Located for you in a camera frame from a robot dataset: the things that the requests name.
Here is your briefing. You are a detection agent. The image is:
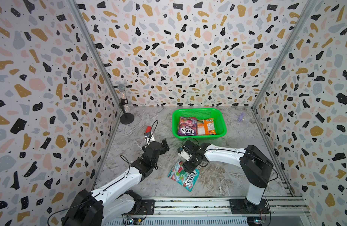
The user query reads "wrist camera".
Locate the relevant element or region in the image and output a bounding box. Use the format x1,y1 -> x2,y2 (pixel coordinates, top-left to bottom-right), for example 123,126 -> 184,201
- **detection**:
177,147 -> 190,161
144,131 -> 155,146

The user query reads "teal Fox's candy bag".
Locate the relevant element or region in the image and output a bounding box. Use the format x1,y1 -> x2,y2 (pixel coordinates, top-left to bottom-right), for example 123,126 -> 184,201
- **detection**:
167,160 -> 199,192

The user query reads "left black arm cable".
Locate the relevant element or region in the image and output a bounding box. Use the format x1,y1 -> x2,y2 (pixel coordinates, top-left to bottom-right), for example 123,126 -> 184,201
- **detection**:
47,203 -> 78,226

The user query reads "black stand with clear tube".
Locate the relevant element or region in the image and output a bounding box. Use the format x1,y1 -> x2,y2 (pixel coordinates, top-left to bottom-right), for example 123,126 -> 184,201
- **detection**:
118,84 -> 135,125

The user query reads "orange candy bag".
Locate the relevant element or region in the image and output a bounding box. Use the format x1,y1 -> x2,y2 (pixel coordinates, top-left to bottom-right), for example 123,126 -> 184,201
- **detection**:
197,118 -> 216,136

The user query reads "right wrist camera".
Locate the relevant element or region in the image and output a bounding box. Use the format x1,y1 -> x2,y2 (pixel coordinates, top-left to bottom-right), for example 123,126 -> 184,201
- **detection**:
177,147 -> 190,161

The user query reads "small red block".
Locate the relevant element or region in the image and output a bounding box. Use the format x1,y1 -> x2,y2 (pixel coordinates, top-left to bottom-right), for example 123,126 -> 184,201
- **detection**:
145,126 -> 151,133

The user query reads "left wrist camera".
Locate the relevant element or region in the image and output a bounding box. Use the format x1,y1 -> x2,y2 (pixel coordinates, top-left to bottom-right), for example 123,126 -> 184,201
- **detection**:
144,131 -> 155,146

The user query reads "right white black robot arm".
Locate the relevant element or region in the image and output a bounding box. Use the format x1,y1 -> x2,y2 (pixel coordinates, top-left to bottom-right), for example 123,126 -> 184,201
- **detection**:
177,141 -> 274,207

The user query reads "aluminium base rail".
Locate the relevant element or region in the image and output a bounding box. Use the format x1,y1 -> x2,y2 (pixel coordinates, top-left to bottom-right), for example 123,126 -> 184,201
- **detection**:
71,196 -> 313,226

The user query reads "green plastic basket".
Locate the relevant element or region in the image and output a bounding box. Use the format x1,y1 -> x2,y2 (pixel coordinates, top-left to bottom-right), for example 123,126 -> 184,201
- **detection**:
172,108 -> 227,140

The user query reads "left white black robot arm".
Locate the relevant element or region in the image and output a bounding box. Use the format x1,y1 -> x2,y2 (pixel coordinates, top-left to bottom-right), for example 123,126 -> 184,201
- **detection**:
62,139 -> 169,226

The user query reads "small purple object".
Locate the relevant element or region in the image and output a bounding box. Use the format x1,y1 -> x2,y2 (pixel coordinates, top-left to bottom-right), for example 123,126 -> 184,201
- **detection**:
238,112 -> 245,122

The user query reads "purple Fox's candy bag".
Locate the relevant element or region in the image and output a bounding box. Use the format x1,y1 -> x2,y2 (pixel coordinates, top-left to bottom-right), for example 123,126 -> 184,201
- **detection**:
177,117 -> 198,136

